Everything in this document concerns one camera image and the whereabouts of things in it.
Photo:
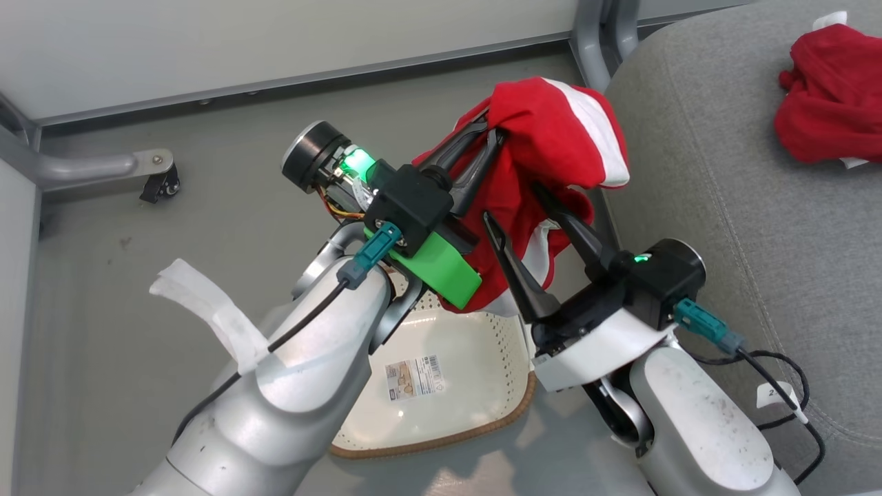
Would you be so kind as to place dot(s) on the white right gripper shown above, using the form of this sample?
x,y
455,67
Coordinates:
x,y
592,344

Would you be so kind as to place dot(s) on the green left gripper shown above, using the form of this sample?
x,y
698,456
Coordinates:
x,y
441,269

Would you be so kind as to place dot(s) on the red garment with white stripe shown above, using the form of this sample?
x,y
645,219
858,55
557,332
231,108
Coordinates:
x,y
544,138

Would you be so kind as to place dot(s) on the red jersey with black lettering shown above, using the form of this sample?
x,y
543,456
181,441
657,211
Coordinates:
x,y
834,96

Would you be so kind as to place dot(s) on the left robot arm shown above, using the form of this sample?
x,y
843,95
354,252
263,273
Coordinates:
x,y
310,386

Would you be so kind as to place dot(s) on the grey fabric sofa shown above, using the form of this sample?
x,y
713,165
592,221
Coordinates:
x,y
772,220

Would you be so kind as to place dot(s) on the white perforated laundry basket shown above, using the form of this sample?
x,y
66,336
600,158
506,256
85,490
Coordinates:
x,y
468,358

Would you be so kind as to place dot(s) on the paper barcode label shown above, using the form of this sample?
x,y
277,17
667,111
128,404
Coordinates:
x,y
413,377

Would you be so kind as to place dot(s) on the white tape strip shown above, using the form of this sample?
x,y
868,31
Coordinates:
x,y
213,310

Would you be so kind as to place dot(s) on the black caster wheel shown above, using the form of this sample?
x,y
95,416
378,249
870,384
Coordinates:
x,y
162,186

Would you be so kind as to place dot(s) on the grey partition foot with plate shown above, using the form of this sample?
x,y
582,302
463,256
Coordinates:
x,y
83,165

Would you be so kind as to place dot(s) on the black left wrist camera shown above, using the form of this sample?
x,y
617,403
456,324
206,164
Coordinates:
x,y
410,203

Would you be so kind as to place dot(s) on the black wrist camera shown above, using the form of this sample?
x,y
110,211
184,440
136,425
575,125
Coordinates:
x,y
410,203
665,282

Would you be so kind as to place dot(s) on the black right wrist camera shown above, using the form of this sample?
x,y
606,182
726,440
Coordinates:
x,y
665,282

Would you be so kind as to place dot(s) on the grey partition corner post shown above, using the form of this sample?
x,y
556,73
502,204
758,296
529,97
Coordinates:
x,y
599,34

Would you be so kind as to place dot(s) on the grey partition bottom rail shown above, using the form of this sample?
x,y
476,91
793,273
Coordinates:
x,y
310,72

